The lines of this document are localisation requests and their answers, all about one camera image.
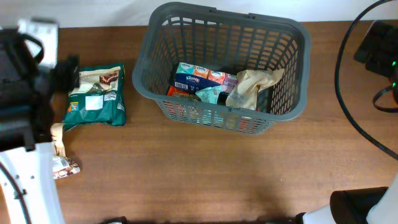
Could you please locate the grey plastic basket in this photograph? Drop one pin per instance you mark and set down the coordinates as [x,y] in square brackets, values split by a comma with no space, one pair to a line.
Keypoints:
[228,42]

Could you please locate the white teal wipes packet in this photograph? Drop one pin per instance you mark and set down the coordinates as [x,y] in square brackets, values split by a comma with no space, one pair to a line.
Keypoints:
[210,94]

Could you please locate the green coffee bag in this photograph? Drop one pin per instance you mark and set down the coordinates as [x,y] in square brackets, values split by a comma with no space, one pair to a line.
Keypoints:
[98,99]

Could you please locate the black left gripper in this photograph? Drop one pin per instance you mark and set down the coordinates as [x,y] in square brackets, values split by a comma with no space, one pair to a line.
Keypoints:
[68,73]

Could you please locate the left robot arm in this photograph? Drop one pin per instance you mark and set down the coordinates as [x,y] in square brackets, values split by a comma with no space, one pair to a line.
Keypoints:
[27,149]

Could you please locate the beige snack bag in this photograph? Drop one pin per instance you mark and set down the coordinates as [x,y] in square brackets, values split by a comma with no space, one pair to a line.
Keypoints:
[63,166]
[250,83]

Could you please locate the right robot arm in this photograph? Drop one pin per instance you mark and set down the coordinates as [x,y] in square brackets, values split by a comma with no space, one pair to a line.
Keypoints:
[378,52]

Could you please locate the blue Kleenex tissue pack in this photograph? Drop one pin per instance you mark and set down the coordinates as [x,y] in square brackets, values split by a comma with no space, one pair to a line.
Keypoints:
[192,78]

